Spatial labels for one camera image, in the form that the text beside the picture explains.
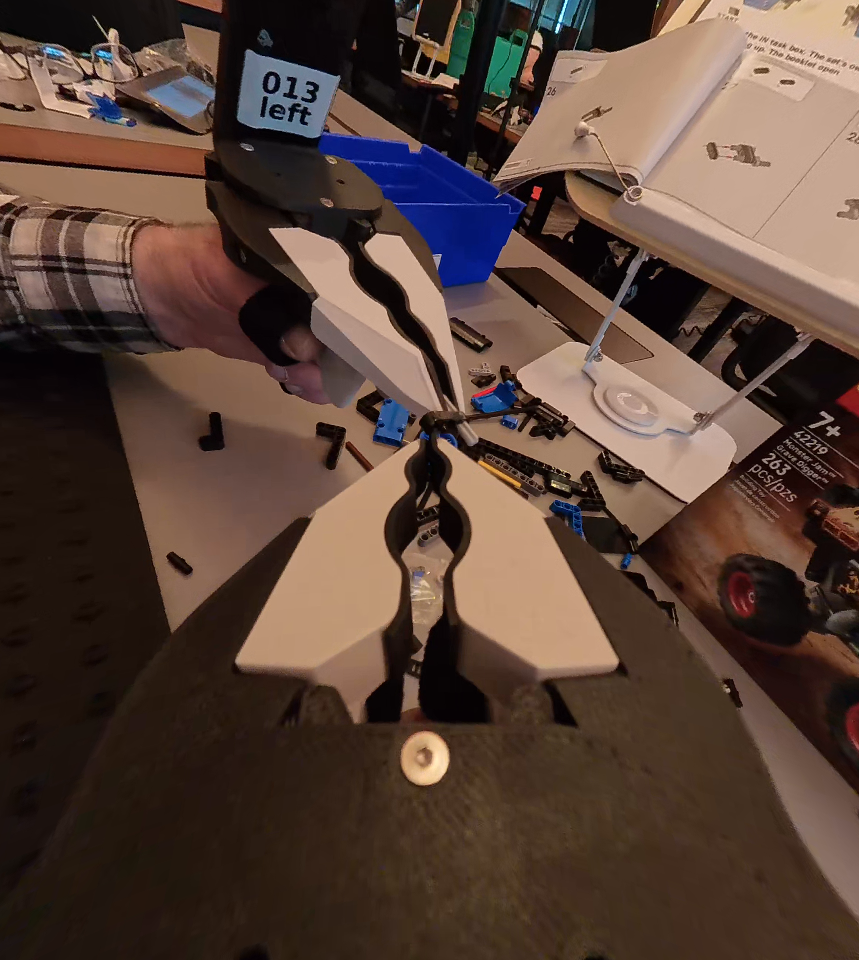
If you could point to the black dotted mat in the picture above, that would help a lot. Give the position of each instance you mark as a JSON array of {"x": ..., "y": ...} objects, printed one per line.
[{"x": 39, "y": 600}]

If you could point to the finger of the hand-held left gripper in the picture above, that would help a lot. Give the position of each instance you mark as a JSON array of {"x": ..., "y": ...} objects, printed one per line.
[
  {"x": 414, "y": 285},
  {"x": 347, "y": 307}
]

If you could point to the green background object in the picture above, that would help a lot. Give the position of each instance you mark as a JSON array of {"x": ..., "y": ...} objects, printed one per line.
[{"x": 504, "y": 64}]

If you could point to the pile of black toy beams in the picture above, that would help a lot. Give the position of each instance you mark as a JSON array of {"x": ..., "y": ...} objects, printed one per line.
[{"x": 549, "y": 450}]

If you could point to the printed task sheet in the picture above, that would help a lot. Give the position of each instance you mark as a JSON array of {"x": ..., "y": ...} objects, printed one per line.
[{"x": 849, "y": 45}]

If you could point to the black toy pin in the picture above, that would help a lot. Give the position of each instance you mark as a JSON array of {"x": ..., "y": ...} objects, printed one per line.
[{"x": 179, "y": 562}]

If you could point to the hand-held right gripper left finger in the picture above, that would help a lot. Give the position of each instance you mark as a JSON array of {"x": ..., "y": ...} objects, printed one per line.
[{"x": 317, "y": 600}]

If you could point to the yellow toy beam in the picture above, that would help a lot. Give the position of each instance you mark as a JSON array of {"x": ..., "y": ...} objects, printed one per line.
[{"x": 501, "y": 472}]

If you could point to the clear bag of small parts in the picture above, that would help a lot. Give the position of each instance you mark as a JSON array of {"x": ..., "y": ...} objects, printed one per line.
[{"x": 423, "y": 600}]

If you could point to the person's left hand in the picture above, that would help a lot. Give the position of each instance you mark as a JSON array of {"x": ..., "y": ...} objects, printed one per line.
[{"x": 189, "y": 292}]

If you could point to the dark rectangular desk pad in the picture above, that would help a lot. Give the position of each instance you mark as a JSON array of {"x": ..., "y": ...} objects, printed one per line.
[{"x": 572, "y": 307}]

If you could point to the blue angled beam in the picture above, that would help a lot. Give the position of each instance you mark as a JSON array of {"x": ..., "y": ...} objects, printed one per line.
[{"x": 568, "y": 514}]

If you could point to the blue toy block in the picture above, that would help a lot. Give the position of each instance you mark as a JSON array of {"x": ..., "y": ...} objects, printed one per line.
[{"x": 392, "y": 424}]

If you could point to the brown toy axle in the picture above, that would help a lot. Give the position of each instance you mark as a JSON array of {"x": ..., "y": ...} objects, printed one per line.
[{"x": 358, "y": 455}]

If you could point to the black beam with grey axle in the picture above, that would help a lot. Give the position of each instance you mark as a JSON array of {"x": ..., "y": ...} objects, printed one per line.
[{"x": 444, "y": 424}]

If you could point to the black oblong toy piece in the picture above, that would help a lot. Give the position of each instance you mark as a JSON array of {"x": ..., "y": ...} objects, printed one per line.
[{"x": 471, "y": 334}]

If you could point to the blue toy bracket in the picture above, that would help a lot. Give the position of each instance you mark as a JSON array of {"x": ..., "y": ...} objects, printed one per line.
[{"x": 493, "y": 397}]

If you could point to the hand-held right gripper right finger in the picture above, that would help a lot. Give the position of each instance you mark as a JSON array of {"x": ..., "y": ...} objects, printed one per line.
[{"x": 534, "y": 600}]

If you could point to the black metal post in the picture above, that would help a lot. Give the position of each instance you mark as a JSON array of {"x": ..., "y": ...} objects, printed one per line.
[{"x": 478, "y": 75}]

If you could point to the person's left forearm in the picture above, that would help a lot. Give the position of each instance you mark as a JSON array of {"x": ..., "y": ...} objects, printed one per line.
[{"x": 39, "y": 262}]

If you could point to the black angled connector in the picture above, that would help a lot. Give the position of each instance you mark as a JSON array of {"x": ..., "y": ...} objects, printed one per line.
[
  {"x": 212, "y": 433},
  {"x": 332, "y": 442}
]

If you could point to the blue storage bin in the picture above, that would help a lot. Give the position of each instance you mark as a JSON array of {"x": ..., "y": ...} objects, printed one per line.
[{"x": 444, "y": 202}]

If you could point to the wooden side desk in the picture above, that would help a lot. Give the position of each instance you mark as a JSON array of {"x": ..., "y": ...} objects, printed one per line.
[{"x": 62, "y": 142}]

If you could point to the toy truck set box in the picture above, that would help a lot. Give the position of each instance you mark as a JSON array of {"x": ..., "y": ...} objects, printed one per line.
[{"x": 797, "y": 600}]

